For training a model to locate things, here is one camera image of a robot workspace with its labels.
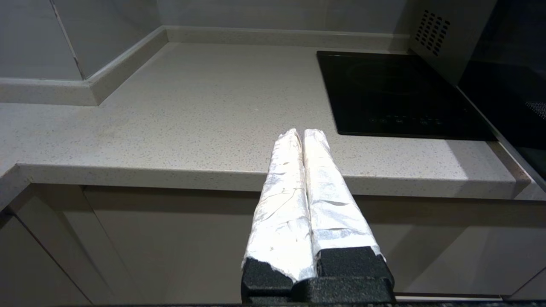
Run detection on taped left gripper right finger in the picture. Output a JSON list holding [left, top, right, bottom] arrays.
[[303, 128, 395, 282]]

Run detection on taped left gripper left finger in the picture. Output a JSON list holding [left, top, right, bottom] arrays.
[[241, 128, 317, 295]]

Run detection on microwave door with dark glass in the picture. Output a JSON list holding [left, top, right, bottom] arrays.
[[456, 0, 546, 192]]

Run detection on silver microwave oven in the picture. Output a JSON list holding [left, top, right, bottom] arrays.
[[409, 0, 499, 87]]

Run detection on beige cabinet door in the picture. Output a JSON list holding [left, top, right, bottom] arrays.
[[83, 186, 266, 305], [354, 196, 546, 299], [508, 269, 546, 301]]

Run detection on black induction cooktop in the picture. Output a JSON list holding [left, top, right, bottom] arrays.
[[317, 50, 498, 141]]

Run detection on angled cabinet corner panel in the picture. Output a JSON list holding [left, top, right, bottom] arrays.
[[8, 183, 143, 307]]

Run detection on grey cabinet side panel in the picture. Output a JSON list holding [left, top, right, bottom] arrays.
[[0, 211, 91, 307]]

